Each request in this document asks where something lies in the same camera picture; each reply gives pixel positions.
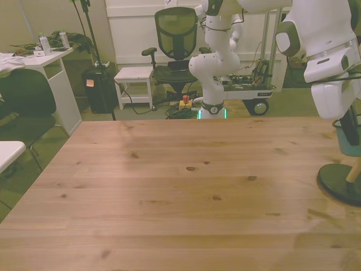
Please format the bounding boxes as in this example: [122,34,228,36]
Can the white square stool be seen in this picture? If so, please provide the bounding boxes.
[113,67,155,111]

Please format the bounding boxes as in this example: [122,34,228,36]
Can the blue enamel mug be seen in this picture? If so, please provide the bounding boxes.
[332,118,361,158]

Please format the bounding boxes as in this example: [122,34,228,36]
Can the dark shell chair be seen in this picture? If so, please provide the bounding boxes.
[0,68,71,173]

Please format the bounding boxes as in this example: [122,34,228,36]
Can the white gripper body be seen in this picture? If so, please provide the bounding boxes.
[311,73,361,120]

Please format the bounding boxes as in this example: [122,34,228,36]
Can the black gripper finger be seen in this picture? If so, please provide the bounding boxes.
[339,106,361,147]

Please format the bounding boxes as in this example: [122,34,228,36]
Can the black mesh office chair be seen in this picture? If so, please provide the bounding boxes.
[141,7,211,98]

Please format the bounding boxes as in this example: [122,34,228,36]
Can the camouflage cloth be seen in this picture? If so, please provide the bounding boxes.
[46,29,94,54]

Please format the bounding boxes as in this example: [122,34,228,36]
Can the clear plastic bottle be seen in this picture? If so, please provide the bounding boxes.
[58,30,71,50]
[38,32,53,56]

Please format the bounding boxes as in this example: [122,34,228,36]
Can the black tripod stand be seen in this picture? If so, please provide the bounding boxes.
[69,0,117,121]

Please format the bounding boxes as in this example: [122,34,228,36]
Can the white cloth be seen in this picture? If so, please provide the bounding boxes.
[0,53,27,77]

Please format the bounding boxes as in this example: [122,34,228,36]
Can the white desk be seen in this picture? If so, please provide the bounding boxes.
[0,46,83,135]

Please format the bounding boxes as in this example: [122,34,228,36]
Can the wheeled equipment cart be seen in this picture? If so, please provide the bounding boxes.
[215,7,284,116]

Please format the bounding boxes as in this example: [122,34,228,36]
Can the yellow emergency stop button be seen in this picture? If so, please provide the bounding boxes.
[178,95,193,111]

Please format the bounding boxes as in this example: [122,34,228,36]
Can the white side table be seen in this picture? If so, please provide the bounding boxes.
[0,140,27,174]

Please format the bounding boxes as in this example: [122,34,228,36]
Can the tangled desk cables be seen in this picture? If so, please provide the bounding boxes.
[10,42,43,56]

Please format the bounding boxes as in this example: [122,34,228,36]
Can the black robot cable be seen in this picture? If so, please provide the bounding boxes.
[312,70,361,85]

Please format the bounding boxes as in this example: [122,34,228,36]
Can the black stool cable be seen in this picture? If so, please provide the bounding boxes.
[120,84,155,115]

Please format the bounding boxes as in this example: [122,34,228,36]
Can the black trash bin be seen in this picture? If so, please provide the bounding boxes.
[81,69,118,114]

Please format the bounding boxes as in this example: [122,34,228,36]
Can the tangled floor cables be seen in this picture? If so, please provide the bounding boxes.
[165,106,200,120]

